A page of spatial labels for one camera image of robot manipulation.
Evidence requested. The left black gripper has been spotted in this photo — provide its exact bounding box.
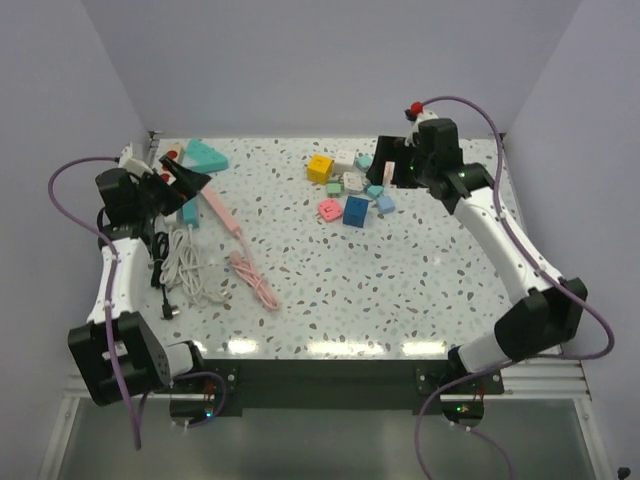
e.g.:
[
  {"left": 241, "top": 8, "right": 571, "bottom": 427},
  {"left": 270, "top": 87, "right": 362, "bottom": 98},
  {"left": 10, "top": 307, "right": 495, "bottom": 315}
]
[{"left": 134, "top": 155, "right": 210, "bottom": 219}]

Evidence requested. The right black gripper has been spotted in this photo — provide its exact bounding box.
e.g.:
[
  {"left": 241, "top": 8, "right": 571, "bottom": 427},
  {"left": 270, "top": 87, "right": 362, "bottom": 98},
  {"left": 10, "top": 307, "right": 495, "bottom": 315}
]
[{"left": 366, "top": 135, "right": 435, "bottom": 190}]

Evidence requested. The peach starfish cube adapter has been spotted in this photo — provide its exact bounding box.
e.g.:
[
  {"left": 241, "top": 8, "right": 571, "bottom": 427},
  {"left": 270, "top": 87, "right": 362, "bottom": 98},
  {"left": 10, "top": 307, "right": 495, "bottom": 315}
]
[{"left": 382, "top": 161, "right": 395, "bottom": 187}]

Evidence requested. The beige red power strip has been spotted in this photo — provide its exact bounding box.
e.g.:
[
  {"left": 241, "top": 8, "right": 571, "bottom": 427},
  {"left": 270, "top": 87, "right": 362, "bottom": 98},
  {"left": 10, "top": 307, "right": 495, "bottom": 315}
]
[{"left": 159, "top": 143, "right": 185, "bottom": 188}]

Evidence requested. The teal power strip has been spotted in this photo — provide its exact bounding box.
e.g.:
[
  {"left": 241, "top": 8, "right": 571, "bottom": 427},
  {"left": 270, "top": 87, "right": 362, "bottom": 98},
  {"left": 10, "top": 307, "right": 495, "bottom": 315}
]
[
  {"left": 181, "top": 198, "right": 199, "bottom": 229},
  {"left": 182, "top": 139, "right": 229, "bottom": 174}
]

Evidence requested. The teal cube plug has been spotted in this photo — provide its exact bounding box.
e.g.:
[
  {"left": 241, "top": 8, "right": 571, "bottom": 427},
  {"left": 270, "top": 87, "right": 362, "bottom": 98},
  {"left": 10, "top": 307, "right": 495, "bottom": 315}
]
[{"left": 354, "top": 154, "right": 373, "bottom": 172}]

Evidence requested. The light blue cube plug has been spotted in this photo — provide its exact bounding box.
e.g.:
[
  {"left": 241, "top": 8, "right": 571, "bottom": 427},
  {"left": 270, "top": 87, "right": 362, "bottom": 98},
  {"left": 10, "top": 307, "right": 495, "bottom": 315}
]
[{"left": 376, "top": 195, "right": 395, "bottom": 214}]

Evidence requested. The white square plug adapter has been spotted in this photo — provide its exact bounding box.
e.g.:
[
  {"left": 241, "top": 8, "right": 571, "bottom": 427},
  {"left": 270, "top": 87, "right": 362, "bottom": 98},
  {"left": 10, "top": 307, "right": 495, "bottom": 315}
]
[{"left": 341, "top": 172, "right": 366, "bottom": 195}]

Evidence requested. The white cartoon cube adapter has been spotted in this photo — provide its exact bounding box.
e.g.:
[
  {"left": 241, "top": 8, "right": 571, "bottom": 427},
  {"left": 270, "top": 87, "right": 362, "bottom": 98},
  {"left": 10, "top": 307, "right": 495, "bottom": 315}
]
[{"left": 333, "top": 149, "right": 355, "bottom": 175}]

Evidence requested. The dark blue cube adapter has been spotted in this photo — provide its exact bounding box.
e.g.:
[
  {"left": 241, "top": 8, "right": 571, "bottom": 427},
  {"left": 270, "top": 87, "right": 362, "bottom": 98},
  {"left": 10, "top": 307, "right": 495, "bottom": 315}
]
[{"left": 342, "top": 196, "right": 369, "bottom": 228}]

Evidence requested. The white green cube adapter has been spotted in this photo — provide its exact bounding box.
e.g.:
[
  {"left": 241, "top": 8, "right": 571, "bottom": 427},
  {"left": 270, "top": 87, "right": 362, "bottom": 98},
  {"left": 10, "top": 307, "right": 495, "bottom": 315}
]
[{"left": 326, "top": 181, "right": 343, "bottom": 198}]

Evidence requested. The yellow cube plug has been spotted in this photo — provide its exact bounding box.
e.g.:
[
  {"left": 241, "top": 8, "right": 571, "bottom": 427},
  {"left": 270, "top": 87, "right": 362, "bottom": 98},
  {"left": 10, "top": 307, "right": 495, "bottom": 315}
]
[{"left": 306, "top": 154, "right": 334, "bottom": 185}]

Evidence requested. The pink cube adapter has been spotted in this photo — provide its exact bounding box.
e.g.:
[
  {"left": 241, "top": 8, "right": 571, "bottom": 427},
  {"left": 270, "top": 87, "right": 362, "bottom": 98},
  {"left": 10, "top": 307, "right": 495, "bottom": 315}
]
[{"left": 317, "top": 198, "right": 343, "bottom": 223}]

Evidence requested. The white cable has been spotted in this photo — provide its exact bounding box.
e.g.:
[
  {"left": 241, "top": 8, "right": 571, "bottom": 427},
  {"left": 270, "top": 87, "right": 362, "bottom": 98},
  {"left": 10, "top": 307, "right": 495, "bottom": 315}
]
[{"left": 158, "top": 227, "right": 233, "bottom": 307}]

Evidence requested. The white pink power strip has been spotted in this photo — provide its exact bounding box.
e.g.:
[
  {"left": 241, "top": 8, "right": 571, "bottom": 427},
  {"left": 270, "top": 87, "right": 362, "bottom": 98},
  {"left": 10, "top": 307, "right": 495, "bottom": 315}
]
[{"left": 200, "top": 186, "right": 242, "bottom": 238}]

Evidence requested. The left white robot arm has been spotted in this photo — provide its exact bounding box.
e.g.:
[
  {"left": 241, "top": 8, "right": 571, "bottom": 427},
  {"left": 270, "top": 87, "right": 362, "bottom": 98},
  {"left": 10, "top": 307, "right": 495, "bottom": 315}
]
[{"left": 68, "top": 153, "right": 208, "bottom": 406}]

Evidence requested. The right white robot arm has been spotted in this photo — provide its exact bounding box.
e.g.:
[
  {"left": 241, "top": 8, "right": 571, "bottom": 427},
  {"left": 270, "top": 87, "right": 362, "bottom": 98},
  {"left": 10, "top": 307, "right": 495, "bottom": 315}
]
[{"left": 367, "top": 122, "right": 587, "bottom": 393}]

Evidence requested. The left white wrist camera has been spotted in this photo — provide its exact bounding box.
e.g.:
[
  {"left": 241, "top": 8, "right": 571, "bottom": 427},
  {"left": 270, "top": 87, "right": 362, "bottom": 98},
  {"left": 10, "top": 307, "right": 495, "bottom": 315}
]
[{"left": 118, "top": 142, "right": 153, "bottom": 177}]

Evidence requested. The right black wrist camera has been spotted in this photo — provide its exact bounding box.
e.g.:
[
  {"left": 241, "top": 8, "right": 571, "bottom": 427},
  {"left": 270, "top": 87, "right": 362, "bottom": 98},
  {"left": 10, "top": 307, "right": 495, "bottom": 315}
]
[{"left": 404, "top": 102, "right": 462, "bottom": 164}]

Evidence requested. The aluminium front rail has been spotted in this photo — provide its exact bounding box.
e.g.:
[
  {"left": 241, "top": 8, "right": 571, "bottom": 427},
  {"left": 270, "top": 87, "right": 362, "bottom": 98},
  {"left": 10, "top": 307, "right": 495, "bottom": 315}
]
[{"left": 164, "top": 355, "right": 594, "bottom": 401}]

